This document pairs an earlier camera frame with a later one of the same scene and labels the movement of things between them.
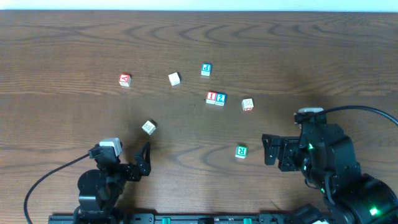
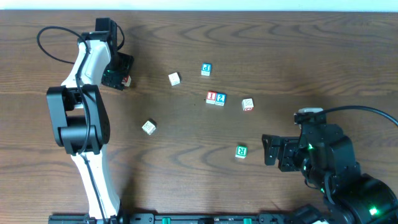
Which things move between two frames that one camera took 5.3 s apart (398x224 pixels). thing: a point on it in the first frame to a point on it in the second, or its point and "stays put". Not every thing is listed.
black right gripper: [286, 153] stays put
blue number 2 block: [221, 98] stays put
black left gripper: [133, 171] to [119, 73]
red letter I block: [211, 97] stays put
